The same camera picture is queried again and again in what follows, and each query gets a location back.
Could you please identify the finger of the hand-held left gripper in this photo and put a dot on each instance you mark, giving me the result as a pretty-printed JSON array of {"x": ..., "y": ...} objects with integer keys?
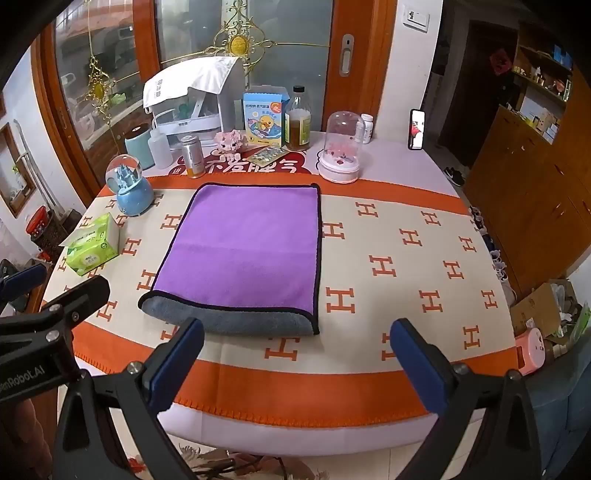
[
  {"x": 83, "y": 295},
  {"x": 25, "y": 279}
]

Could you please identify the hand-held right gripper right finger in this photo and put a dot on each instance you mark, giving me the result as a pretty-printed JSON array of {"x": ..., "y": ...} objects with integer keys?
[{"x": 415, "y": 369}]

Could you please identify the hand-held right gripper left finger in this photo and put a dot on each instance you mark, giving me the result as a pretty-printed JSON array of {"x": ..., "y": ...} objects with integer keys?
[{"x": 178, "y": 364}]

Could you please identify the purple and grey towel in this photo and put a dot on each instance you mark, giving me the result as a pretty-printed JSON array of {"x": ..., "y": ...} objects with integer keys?
[{"x": 240, "y": 249}]

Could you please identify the green tissue pack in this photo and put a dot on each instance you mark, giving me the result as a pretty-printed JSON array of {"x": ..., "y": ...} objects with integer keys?
[{"x": 92, "y": 247}]

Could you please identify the blue castle snow globe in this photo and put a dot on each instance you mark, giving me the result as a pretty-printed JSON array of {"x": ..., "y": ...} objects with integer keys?
[{"x": 131, "y": 191}]

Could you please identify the pink plastic appliance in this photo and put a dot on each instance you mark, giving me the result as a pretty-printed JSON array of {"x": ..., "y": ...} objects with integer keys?
[{"x": 530, "y": 350}]

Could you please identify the cardboard box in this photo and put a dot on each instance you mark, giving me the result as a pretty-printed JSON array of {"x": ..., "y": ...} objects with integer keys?
[{"x": 531, "y": 307}]

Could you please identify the orange and cream patterned blanket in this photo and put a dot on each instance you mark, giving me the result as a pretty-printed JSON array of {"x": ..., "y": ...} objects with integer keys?
[{"x": 392, "y": 240}]

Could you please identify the row of shoes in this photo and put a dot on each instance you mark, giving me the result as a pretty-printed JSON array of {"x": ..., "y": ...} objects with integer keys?
[{"x": 496, "y": 263}]

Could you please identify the blue upholstered seat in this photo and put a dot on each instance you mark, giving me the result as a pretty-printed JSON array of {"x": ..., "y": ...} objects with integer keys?
[{"x": 563, "y": 410}]

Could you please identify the light blue cylinder container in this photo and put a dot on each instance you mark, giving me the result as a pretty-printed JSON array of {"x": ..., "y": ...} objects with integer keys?
[{"x": 138, "y": 147}]

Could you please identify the white squeeze bottle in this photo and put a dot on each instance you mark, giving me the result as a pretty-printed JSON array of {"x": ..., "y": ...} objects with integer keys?
[{"x": 160, "y": 150}]

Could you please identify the metal can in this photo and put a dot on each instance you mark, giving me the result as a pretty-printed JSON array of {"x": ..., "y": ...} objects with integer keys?
[{"x": 192, "y": 157}]

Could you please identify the pair of dark shoes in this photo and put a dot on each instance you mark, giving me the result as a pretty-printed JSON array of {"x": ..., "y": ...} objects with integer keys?
[{"x": 455, "y": 177}]

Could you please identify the golden door ornament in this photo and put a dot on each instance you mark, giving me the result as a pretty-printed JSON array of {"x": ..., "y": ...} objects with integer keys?
[
  {"x": 99, "y": 85},
  {"x": 238, "y": 45}
]

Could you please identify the wooden cabinet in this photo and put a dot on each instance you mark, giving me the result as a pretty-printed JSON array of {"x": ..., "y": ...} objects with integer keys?
[{"x": 531, "y": 194}]

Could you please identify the pink block pig toy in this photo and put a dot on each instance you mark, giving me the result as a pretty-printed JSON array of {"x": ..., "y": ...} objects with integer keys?
[{"x": 231, "y": 141}]

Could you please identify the red printed mat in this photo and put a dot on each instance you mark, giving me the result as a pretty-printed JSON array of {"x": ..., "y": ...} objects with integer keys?
[{"x": 277, "y": 167}]

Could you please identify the pink dome music box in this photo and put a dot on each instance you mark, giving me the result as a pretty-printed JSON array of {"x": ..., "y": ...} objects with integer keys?
[{"x": 340, "y": 157}]

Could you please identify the blister pack card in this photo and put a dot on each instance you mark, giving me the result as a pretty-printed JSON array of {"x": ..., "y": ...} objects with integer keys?
[{"x": 268, "y": 157}]

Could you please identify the smartphone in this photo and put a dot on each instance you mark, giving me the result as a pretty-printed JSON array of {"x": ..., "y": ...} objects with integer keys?
[{"x": 417, "y": 130}]

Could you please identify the white countertop cabinet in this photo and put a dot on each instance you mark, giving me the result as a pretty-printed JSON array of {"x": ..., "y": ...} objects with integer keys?
[{"x": 231, "y": 106}]

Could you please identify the white cloth cover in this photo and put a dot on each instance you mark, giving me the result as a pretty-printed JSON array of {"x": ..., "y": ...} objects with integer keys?
[{"x": 194, "y": 81}]

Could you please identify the white pill bottle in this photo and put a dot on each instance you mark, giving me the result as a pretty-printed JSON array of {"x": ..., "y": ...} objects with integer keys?
[{"x": 366, "y": 130}]

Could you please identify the blue duck print box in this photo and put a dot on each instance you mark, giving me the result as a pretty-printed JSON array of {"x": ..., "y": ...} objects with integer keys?
[{"x": 263, "y": 117}]

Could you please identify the amber bottle with black cap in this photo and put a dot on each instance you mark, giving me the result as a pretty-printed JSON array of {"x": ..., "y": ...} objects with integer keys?
[{"x": 298, "y": 124}]

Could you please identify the wooden shelf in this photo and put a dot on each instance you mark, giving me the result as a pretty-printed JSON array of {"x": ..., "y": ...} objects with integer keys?
[{"x": 521, "y": 83}]

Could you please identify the red door decoration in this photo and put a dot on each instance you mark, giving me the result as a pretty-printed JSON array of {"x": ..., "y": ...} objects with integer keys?
[{"x": 499, "y": 62}]

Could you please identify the white light switch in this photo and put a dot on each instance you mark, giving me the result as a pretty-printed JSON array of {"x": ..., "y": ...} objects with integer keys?
[{"x": 415, "y": 18}]

